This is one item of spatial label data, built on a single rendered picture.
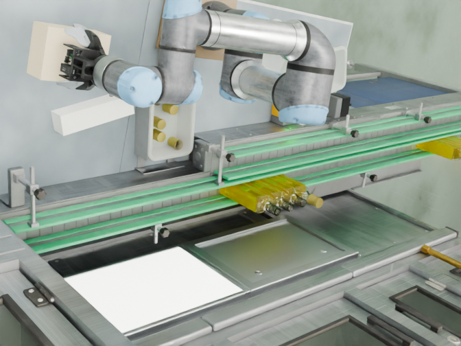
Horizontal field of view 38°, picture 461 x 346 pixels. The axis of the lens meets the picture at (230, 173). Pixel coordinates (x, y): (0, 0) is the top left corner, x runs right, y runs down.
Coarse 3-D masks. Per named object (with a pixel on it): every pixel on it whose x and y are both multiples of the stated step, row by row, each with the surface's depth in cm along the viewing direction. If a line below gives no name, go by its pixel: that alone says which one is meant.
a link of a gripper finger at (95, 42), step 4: (88, 32) 150; (92, 32) 150; (88, 36) 149; (92, 36) 149; (96, 36) 149; (92, 40) 148; (96, 40) 148; (92, 44) 148; (96, 44) 148; (100, 44) 148; (96, 48) 148; (100, 48) 147
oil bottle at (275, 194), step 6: (258, 180) 232; (252, 186) 228; (258, 186) 227; (264, 186) 227; (270, 186) 228; (264, 192) 224; (270, 192) 223; (276, 192) 223; (282, 192) 224; (276, 198) 221; (276, 204) 222
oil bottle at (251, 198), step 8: (240, 184) 228; (224, 192) 231; (232, 192) 228; (240, 192) 224; (248, 192) 222; (256, 192) 222; (240, 200) 225; (248, 200) 222; (256, 200) 219; (264, 200) 218; (248, 208) 222; (256, 208) 219
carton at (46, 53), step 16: (32, 32) 154; (48, 32) 149; (64, 32) 151; (96, 32) 158; (32, 48) 154; (48, 48) 150; (64, 48) 153; (32, 64) 154; (48, 64) 151; (48, 80) 153
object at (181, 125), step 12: (156, 108) 219; (180, 108) 223; (192, 108) 219; (168, 120) 223; (180, 120) 225; (192, 120) 221; (168, 132) 225; (180, 132) 226; (192, 132) 222; (156, 144) 223; (192, 144) 224; (156, 156) 217; (168, 156) 219; (180, 156) 222
